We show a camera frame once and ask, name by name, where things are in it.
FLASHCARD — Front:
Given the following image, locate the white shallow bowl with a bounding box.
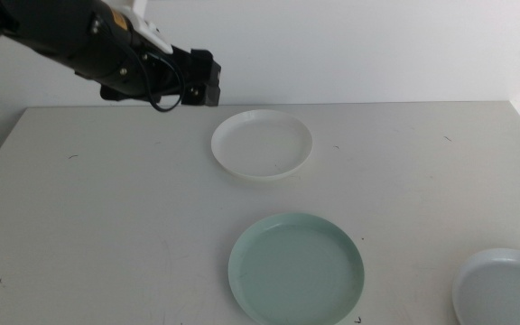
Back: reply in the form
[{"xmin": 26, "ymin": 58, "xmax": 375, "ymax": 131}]
[{"xmin": 210, "ymin": 108, "xmax": 314, "ymax": 182}]

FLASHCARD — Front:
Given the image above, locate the pale green shallow bowl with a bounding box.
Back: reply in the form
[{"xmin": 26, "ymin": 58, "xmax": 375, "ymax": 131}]
[{"xmin": 227, "ymin": 212, "xmax": 366, "ymax": 325}]

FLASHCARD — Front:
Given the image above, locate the pale grey shallow bowl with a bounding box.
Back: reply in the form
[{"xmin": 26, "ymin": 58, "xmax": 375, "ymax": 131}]
[{"xmin": 451, "ymin": 247, "xmax": 520, "ymax": 325}]

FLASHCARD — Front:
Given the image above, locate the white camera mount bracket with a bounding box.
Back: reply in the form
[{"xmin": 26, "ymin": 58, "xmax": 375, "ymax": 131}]
[{"xmin": 126, "ymin": 9, "xmax": 174, "ymax": 56}]

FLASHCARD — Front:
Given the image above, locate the thin black gripper wire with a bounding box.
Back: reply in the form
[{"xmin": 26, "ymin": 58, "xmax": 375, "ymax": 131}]
[{"xmin": 126, "ymin": 42, "xmax": 185, "ymax": 114}]

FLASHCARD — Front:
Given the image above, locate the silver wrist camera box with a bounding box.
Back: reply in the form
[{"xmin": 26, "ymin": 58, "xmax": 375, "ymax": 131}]
[{"xmin": 115, "ymin": 0, "xmax": 149, "ymax": 17}]

